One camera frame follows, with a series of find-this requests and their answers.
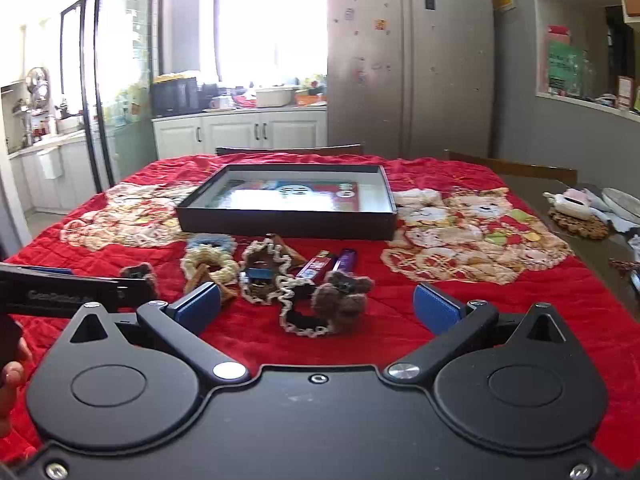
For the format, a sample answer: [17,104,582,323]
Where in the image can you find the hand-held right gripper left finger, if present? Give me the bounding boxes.
[67,282,250,386]

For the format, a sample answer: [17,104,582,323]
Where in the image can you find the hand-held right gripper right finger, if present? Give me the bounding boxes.
[385,282,573,386]

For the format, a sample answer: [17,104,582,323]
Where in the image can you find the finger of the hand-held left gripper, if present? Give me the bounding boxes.
[117,280,153,310]

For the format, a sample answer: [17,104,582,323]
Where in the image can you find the brown triangular pouch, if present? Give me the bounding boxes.
[266,233,307,267]
[185,262,237,306]

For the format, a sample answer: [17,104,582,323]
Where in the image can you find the cream crochet scrunchie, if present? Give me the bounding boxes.
[180,247,242,288]

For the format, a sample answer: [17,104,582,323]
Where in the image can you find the blue crochet scrunchie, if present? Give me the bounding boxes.
[187,233,237,261]

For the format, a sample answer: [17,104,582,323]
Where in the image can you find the brown scrunchie cream lace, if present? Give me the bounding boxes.
[239,240,296,306]

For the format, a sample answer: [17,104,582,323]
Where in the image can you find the brown bear plush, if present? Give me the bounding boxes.
[311,270,375,333]

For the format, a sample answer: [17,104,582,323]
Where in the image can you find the purple packet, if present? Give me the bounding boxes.
[327,249,358,273]

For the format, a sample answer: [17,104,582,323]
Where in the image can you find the black scrunchie cream lace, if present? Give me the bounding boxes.
[279,275,337,338]

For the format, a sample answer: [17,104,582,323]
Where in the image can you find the black shallow box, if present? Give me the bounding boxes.
[176,164,398,242]

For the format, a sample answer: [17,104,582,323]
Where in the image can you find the red packet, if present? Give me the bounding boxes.
[295,250,336,281]

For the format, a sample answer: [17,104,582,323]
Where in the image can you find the person's left hand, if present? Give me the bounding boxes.
[0,361,26,436]

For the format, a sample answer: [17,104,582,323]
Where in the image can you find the red printed blanket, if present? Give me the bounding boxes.
[0,154,640,466]

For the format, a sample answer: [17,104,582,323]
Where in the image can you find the white hanging bin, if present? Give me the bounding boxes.
[37,149,64,180]

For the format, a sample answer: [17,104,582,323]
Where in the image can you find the kitchen counter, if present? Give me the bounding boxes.
[5,127,117,216]

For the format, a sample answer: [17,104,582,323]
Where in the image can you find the short wooden chair back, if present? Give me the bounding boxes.
[444,150,578,187]

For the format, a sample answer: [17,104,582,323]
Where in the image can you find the woven brown coaster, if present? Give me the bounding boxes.
[547,207,610,242]

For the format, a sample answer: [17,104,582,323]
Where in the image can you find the white and pink toy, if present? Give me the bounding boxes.
[544,187,596,220]

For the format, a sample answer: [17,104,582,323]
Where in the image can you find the white kitchen cabinet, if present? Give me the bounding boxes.
[152,106,328,161]

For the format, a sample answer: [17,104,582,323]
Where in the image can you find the long wooden chair back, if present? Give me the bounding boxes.
[215,144,363,157]

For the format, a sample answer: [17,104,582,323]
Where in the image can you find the black microwave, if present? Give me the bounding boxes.
[151,77,200,117]

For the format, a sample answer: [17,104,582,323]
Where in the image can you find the steel pot lids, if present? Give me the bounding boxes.
[26,66,52,102]

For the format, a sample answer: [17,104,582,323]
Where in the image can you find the white plate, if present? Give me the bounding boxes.
[601,187,640,222]

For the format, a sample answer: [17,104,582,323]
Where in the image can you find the black-framed sliding glass door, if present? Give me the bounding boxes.
[60,0,168,193]

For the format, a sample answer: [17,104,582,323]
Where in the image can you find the white plastic basin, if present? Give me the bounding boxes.
[255,87,298,107]

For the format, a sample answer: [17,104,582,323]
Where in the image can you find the grey double-door fridge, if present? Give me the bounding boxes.
[325,0,496,159]

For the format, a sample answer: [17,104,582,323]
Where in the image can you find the green bag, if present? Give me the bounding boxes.
[547,42,584,97]

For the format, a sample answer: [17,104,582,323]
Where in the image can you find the white wall shelf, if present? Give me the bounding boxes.
[532,0,640,123]

